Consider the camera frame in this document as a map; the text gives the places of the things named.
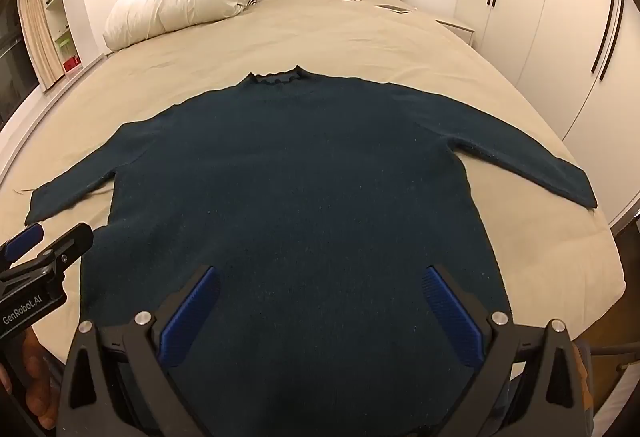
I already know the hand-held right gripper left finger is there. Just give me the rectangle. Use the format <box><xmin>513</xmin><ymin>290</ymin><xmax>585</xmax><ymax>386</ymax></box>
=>
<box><xmin>55</xmin><ymin>264</ymin><xmax>223</xmax><ymax>437</ymax></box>

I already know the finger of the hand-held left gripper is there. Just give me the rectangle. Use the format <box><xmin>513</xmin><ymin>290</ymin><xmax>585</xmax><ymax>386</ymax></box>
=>
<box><xmin>0</xmin><ymin>223</ymin><xmax>46</xmax><ymax>270</ymax></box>
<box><xmin>10</xmin><ymin>222</ymin><xmax>95</xmax><ymax>279</ymax></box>

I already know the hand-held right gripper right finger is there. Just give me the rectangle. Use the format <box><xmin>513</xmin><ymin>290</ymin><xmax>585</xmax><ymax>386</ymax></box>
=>
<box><xmin>420</xmin><ymin>264</ymin><xmax>593</xmax><ymax>437</ymax></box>

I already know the dark teal sweater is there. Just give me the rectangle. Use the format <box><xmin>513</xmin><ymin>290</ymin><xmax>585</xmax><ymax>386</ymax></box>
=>
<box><xmin>25</xmin><ymin>64</ymin><xmax>599</xmax><ymax>437</ymax></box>

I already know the person's left hand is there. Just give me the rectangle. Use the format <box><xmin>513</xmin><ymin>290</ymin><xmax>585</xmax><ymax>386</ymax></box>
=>
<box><xmin>0</xmin><ymin>326</ymin><xmax>63</xmax><ymax>431</ymax></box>

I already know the beige curtain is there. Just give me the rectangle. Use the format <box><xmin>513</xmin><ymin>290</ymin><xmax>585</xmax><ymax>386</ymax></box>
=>
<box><xmin>17</xmin><ymin>0</ymin><xmax>66</xmax><ymax>91</ymax></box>

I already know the white open shelf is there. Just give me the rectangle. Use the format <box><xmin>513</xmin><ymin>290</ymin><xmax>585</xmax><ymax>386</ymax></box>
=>
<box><xmin>37</xmin><ymin>0</ymin><xmax>84</xmax><ymax>74</ymax></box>

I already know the white nightstand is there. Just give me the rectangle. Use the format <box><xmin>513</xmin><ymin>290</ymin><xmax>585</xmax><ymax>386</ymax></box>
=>
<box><xmin>434</xmin><ymin>17</ymin><xmax>476</xmax><ymax>49</ymax></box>

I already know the bed with beige sheet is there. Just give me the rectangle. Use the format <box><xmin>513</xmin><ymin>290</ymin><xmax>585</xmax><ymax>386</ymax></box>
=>
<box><xmin>0</xmin><ymin>0</ymin><xmax>629</xmax><ymax>370</ymax></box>

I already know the white wardrobe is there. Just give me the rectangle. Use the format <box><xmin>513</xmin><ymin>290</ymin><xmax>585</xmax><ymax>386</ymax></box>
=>
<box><xmin>452</xmin><ymin>0</ymin><xmax>640</xmax><ymax>229</ymax></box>

